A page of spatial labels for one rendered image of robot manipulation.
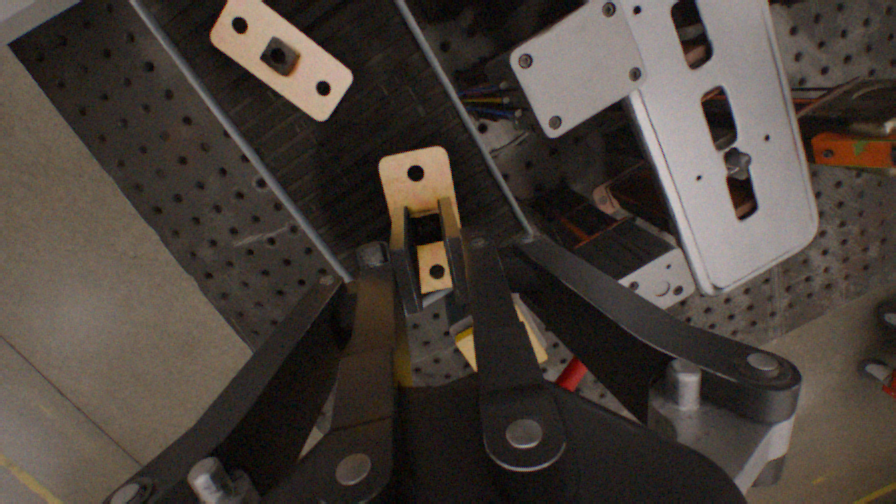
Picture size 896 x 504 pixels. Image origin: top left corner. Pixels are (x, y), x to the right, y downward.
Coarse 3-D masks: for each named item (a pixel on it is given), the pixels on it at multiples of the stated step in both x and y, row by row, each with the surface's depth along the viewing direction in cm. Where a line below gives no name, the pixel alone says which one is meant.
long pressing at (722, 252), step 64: (640, 0) 39; (704, 0) 40; (704, 64) 42; (768, 64) 43; (640, 128) 44; (704, 128) 45; (768, 128) 45; (704, 192) 47; (768, 192) 48; (704, 256) 50; (768, 256) 51
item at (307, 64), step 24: (240, 0) 23; (216, 24) 23; (264, 24) 24; (288, 24) 24; (240, 48) 24; (264, 48) 24; (288, 48) 23; (312, 48) 24; (264, 72) 25; (288, 72) 24; (312, 72) 25; (336, 72) 25; (288, 96) 25; (312, 96) 25; (336, 96) 25
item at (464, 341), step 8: (520, 312) 33; (520, 320) 33; (472, 328) 34; (528, 328) 33; (456, 336) 34; (464, 336) 33; (472, 336) 33; (456, 344) 33; (464, 344) 33; (472, 344) 33; (536, 344) 34; (464, 352) 33; (472, 352) 34; (536, 352) 34; (544, 352) 34; (472, 360) 34
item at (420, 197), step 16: (384, 160) 22; (400, 160) 22; (416, 160) 22; (432, 160) 22; (384, 176) 22; (400, 176) 22; (432, 176) 22; (448, 176) 22; (400, 192) 22; (416, 192) 22; (432, 192) 22; (448, 192) 22; (416, 208) 23; (432, 208) 23; (416, 224) 22; (416, 240) 22; (432, 240) 22; (432, 256) 24; (448, 272) 24; (432, 288) 24
